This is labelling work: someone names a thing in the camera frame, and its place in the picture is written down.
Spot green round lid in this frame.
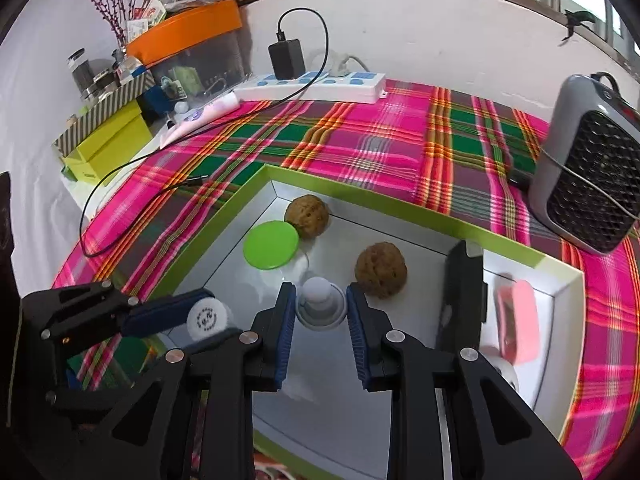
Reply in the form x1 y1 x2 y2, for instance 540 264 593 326
243 220 300 271

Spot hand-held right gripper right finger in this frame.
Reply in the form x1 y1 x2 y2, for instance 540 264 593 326
346 282 583 480

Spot printed paper packets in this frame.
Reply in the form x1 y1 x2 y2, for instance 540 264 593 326
125 0 169 44

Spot striped cardboard box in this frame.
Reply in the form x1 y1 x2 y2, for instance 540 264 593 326
53 70 157 157

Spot small blue picture box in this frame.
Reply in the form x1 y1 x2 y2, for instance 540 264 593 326
140 76 189 112

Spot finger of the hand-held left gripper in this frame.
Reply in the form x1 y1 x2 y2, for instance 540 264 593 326
22 282 206 341
45 335 166 426

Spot large white round case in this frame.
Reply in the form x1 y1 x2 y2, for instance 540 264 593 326
492 355 521 397

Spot glass jar with dark lid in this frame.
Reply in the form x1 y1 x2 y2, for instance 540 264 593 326
67 48 97 97

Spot grey portable heater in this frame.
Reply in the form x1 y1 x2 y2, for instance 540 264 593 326
528 72 640 256

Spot clear bin with orange lid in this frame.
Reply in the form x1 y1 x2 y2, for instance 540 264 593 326
124 0 252 97

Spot pink and white tube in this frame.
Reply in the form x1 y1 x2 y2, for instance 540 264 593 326
171 92 242 129

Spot black rectangular block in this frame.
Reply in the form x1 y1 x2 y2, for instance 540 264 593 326
437 240 487 352

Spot white round printed cap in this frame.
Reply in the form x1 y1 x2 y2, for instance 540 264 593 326
187 297 234 347

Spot white and blue power strip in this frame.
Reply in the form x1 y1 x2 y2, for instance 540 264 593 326
233 70 389 105

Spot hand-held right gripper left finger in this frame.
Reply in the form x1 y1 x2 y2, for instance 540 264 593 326
82 282 299 480

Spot pink eraser block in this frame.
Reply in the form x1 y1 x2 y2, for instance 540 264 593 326
492 280 540 366

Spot white suction knob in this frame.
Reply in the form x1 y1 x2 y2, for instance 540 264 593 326
295 275 347 331

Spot brown walnut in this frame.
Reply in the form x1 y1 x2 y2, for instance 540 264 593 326
354 242 407 300
284 194 330 239

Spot green and white cardboard box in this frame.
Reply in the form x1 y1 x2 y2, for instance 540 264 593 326
150 162 586 480

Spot black charger adapter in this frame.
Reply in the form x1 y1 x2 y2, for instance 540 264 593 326
268 38 306 80

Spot black charger cable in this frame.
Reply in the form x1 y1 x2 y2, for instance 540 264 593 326
79 7 332 259

